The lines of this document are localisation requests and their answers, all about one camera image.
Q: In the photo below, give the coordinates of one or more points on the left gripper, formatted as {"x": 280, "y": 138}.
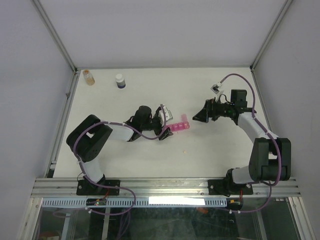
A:
{"x": 166, "y": 132}

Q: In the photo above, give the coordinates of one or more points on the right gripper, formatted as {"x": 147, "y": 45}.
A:
{"x": 208, "y": 110}

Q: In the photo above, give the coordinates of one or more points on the pink weekly pill organizer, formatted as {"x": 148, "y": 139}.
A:
{"x": 180, "y": 126}

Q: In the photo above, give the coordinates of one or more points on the white pill bottle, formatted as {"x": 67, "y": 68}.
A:
{"x": 120, "y": 81}

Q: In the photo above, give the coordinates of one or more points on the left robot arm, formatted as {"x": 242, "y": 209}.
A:
{"x": 88, "y": 139}

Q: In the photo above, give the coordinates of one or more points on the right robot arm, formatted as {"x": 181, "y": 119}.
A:
{"x": 270, "y": 159}

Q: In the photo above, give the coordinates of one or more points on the small amber bottle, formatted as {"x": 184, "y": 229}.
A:
{"x": 88, "y": 77}

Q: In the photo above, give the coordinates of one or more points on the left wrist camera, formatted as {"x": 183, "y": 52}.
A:
{"x": 165, "y": 114}

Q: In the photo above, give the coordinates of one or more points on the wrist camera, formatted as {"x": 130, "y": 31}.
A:
{"x": 217, "y": 89}
{"x": 165, "y": 114}

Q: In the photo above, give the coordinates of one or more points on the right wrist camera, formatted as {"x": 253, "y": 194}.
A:
{"x": 217, "y": 89}

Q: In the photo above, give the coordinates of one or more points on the aluminium mounting rail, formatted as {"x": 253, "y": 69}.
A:
{"x": 150, "y": 187}

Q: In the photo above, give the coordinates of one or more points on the slotted cable duct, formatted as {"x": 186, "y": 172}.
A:
{"x": 139, "y": 202}

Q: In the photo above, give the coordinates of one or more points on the right aluminium frame post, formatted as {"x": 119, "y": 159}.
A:
{"x": 271, "y": 33}

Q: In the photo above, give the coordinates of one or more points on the aluminium frame post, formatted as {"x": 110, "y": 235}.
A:
{"x": 271, "y": 33}
{"x": 54, "y": 34}

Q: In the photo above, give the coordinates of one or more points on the left aluminium frame post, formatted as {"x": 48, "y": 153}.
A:
{"x": 54, "y": 34}

